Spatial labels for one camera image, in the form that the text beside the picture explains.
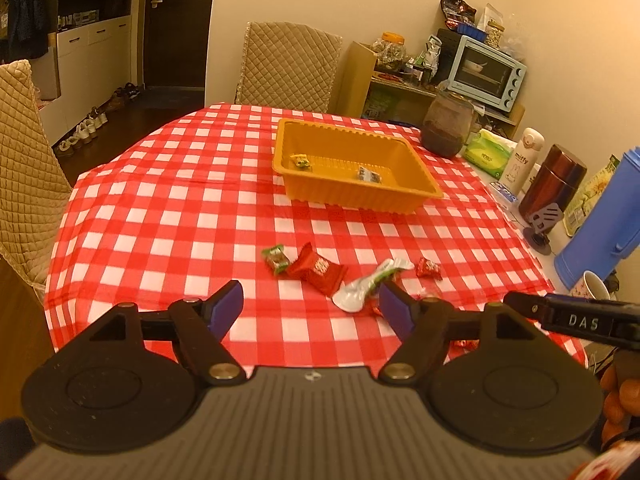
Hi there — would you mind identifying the green white carton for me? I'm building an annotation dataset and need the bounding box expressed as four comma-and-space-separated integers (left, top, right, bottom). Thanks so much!
562, 155, 622, 239

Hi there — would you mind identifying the red snack packet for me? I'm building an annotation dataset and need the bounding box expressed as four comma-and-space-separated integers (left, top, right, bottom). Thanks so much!
286, 242, 349, 297

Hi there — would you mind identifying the floral ceramic mug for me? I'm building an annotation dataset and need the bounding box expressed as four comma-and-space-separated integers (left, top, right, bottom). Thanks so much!
566, 270, 612, 307

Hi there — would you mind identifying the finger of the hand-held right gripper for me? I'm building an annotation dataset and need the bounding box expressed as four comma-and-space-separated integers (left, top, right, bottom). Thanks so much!
502, 290, 548, 320

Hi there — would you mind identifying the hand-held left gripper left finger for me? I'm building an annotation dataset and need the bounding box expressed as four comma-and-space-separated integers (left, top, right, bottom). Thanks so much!
89, 280, 248, 387

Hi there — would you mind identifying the light blue toaster oven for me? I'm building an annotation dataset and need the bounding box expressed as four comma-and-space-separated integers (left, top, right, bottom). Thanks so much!
446, 35, 528, 113

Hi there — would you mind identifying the clear jar of nuts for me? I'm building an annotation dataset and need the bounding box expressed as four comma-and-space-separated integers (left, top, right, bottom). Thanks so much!
484, 19, 506, 51

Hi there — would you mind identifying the white cabinet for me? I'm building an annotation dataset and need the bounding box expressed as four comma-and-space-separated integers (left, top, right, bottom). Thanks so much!
39, 14, 134, 147

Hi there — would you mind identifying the person's right hand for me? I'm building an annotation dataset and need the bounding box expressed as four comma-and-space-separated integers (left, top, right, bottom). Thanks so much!
599, 363, 640, 447

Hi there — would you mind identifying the dark snack bag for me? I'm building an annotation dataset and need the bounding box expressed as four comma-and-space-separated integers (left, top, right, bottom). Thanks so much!
440, 0, 477, 31

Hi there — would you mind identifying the wooden shelf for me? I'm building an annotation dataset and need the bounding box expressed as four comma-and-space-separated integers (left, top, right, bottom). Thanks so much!
360, 74, 526, 140

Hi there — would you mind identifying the beige quilted chair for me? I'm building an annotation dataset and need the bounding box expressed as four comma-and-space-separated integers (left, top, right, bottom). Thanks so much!
235, 21, 343, 113
0, 60, 74, 306

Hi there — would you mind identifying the cardboard box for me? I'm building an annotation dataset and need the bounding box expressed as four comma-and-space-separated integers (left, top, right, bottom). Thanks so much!
334, 41, 378, 118

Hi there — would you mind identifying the blue plastic pitcher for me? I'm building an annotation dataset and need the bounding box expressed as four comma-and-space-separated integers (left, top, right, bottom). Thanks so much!
553, 146, 640, 294

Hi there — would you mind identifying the row of shoes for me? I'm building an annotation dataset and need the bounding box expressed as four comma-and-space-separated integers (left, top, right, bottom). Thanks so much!
54, 82, 142, 157

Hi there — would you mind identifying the glass jar with dark contents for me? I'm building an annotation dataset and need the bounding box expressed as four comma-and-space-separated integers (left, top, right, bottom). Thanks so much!
422, 91, 476, 158

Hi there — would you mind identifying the green tissue pack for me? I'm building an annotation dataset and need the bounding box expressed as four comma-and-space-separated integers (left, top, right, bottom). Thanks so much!
462, 129, 518, 179

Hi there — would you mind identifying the white drink bottle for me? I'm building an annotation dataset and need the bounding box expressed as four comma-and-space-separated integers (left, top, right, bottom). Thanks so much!
499, 127, 544, 194

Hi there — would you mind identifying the white green snack packet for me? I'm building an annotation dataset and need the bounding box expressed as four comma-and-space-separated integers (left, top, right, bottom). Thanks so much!
332, 257, 416, 314

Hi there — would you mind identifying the blue box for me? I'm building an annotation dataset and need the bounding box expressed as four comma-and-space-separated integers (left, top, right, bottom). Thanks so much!
456, 22, 489, 44

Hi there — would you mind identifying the blue toothpaste tube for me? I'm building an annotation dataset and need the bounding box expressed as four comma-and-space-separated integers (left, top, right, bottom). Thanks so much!
489, 181, 518, 204

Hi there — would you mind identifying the metal phone stand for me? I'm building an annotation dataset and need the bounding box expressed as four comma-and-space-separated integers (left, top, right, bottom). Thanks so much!
522, 203, 566, 256

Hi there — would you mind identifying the yellow plastic tray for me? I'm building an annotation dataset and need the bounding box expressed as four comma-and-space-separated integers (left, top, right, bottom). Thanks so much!
272, 118, 445, 215

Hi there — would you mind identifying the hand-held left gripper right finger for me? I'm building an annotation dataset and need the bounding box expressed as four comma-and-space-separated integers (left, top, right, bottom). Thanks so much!
377, 280, 547, 384

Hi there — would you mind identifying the plastic jar with orange lid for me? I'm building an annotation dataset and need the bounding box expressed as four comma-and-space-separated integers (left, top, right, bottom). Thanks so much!
374, 32, 406, 74

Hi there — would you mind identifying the dark hanging coat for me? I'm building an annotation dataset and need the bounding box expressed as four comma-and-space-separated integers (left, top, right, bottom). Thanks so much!
0, 0, 52, 61

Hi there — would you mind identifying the dark wooden door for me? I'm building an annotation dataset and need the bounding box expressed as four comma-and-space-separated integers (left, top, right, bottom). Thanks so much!
141, 0, 219, 92

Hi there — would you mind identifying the brown metal thermos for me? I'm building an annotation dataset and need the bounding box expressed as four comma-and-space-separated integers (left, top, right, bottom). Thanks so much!
518, 144, 588, 234

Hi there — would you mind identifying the red checkered tablecloth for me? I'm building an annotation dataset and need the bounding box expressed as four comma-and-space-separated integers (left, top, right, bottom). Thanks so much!
42, 104, 588, 376

